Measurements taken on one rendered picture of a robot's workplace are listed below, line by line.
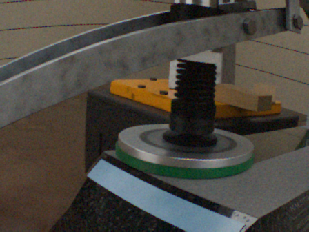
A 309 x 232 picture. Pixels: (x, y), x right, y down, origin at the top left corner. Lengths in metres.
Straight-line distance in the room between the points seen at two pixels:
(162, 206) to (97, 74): 0.18
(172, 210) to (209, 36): 0.24
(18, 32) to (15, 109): 6.32
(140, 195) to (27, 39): 6.31
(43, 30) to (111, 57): 6.44
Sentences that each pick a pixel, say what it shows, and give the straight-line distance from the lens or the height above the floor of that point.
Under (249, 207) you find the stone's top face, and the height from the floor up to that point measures 0.80.
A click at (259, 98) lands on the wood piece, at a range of 1.36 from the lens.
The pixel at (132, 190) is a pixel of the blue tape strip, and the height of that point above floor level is 0.78.
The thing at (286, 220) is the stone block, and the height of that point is 0.78.
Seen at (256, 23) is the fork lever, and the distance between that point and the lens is 0.73.
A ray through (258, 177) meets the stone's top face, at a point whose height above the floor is 0.80.
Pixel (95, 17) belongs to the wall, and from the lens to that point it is 7.39.
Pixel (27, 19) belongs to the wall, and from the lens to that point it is 6.84.
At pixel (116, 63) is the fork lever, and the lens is 0.54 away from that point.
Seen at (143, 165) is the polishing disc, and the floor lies 0.81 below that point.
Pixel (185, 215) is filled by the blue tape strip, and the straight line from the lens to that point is 0.55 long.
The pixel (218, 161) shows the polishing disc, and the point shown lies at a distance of 0.63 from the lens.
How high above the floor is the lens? 1.00
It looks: 11 degrees down
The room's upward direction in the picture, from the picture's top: 5 degrees clockwise
